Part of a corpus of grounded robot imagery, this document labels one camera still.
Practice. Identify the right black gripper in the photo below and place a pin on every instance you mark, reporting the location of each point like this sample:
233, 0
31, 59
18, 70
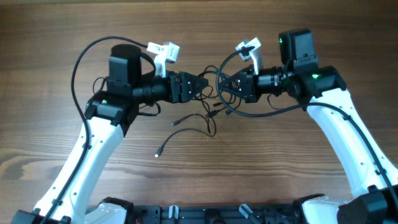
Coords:
249, 90

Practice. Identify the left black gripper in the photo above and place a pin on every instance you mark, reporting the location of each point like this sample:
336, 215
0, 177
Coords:
183, 79

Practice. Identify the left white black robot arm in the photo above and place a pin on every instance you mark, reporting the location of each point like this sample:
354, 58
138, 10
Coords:
135, 78

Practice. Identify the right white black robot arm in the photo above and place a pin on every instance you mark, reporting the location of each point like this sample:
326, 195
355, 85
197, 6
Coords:
323, 94

